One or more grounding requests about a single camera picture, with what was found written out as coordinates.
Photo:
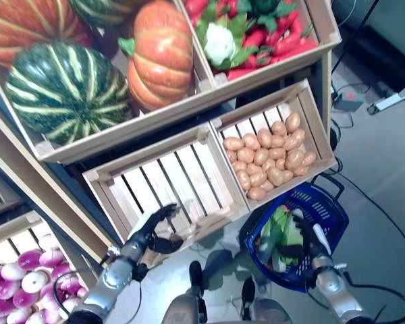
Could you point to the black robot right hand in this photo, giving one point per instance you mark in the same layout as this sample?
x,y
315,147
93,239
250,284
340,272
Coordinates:
x,y
307,241

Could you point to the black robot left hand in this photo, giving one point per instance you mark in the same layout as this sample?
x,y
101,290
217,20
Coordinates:
x,y
148,226

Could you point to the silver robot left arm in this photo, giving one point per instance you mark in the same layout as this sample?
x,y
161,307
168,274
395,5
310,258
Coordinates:
x,y
114,280

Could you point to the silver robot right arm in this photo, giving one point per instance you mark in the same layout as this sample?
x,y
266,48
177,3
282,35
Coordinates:
x,y
337,297

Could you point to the blue plastic shopping basket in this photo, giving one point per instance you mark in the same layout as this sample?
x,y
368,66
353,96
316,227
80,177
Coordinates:
x,y
337,219

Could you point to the wooden slatted crate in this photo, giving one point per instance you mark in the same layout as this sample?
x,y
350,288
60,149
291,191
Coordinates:
x,y
189,175

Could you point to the black robot left foot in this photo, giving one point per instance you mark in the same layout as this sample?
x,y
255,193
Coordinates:
x,y
195,273

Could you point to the black robot foot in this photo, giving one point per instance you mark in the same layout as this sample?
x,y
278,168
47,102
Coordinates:
x,y
248,290
195,273

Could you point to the brown potato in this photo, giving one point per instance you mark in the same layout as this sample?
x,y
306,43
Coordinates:
x,y
287,175
298,135
268,164
292,142
256,193
281,163
233,143
245,155
251,141
276,153
257,179
231,156
266,186
278,128
301,170
309,158
293,122
239,166
277,141
275,176
265,138
294,160
243,179
261,156
254,168

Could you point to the black robot right foot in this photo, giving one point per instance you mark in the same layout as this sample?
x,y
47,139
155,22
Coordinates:
x,y
248,290

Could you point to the silver robot left leg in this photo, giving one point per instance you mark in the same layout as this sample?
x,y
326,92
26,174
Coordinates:
x,y
182,310

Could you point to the wooden pumpkin crate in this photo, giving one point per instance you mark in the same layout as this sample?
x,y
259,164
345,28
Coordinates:
x,y
121,126

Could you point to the black shelf caster wheel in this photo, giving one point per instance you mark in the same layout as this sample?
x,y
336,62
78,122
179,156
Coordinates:
x,y
334,139

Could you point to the wooden potato crate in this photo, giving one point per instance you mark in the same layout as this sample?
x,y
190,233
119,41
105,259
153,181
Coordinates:
x,y
312,119

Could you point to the wooden turnip crate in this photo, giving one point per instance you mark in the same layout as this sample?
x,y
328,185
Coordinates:
x,y
13,229

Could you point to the grey power box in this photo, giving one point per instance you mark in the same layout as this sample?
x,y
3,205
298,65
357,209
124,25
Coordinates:
x,y
349,99

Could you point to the wooden side display shelf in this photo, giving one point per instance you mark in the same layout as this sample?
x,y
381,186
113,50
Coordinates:
x,y
0,199

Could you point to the large green striped pumpkin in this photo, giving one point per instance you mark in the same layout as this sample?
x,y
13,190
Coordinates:
x,y
67,94

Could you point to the white standing desk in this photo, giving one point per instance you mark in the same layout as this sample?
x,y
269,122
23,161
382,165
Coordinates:
x,y
383,105

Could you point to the small orange pumpkin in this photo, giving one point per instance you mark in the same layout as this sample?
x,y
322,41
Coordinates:
x,y
160,60

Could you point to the white cauliflower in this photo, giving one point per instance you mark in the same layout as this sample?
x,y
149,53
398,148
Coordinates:
x,y
219,44

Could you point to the black tripod pole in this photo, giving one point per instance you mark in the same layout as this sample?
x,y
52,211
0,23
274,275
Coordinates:
x,y
354,33

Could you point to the wooden carrot crate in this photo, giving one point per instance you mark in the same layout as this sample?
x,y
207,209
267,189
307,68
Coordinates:
x,y
320,20

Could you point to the large orange pumpkin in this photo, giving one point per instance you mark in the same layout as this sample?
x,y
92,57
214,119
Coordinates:
x,y
30,23

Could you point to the green broccoli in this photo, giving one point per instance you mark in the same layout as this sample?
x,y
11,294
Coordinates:
x,y
266,5

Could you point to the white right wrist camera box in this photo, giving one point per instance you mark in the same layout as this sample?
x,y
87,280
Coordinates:
x,y
321,238

